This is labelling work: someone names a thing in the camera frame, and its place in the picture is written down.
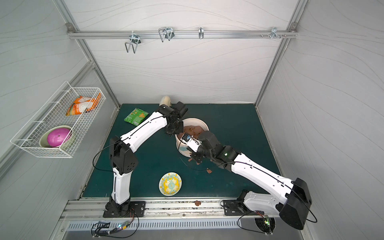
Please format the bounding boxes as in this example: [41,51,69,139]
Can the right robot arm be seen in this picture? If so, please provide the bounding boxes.
[181,131,312,230]

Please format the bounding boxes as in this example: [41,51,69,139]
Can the left base wiring bundle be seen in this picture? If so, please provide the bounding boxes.
[90,206,142,238]

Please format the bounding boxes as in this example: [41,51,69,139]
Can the white ceramic pot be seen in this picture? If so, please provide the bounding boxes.
[175,118,209,158]

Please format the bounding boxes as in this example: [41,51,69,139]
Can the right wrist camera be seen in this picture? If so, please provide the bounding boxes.
[181,133,201,153]

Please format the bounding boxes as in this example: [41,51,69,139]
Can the cream plate on edge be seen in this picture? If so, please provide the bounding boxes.
[159,96,172,107]

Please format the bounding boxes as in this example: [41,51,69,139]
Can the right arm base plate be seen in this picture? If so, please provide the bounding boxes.
[221,200,250,216]

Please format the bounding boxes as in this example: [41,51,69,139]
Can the white wire wall basket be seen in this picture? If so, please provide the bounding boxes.
[11,82,106,158]

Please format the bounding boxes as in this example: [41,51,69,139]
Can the green table mat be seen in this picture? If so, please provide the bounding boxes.
[82,103,281,199]

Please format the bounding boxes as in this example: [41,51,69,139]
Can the double metal hook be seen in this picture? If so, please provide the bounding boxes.
[125,32,141,54]

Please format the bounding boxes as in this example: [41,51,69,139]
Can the base wiring bundle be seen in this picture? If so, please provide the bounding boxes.
[90,206,142,238]
[219,196,276,235]

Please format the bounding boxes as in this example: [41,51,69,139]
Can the brown clay mud lump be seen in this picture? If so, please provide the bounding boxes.
[177,126,205,140]

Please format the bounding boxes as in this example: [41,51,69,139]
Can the orange white snack bag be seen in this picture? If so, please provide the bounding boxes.
[66,93,102,117]

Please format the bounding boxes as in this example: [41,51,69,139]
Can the metal loop hook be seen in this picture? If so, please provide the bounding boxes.
[158,27,175,42]

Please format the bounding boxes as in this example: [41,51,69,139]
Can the small metal clip hook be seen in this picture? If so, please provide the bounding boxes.
[198,27,204,40]

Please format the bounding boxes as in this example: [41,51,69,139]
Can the green snack packet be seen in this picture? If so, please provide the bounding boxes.
[124,108,149,126]

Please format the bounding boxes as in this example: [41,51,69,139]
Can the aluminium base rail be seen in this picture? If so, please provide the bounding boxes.
[58,196,308,222]

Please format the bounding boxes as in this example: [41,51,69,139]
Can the yellow teal patterned bowl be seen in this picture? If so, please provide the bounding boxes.
[159,172,182,197]

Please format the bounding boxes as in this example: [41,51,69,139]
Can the metal bracket hook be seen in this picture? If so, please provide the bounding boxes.
[260,28,287,39]

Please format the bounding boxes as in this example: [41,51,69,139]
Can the right base wiring bundle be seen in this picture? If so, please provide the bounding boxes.
[219,196,276,235]

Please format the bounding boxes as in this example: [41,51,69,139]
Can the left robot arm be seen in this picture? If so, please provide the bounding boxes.
[106,102,188,216]

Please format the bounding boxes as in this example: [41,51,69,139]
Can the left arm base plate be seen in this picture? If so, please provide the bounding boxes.
[103,201,146,218]

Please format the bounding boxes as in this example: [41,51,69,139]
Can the aluminium top rail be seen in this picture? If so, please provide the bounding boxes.
[68,30,299,40]

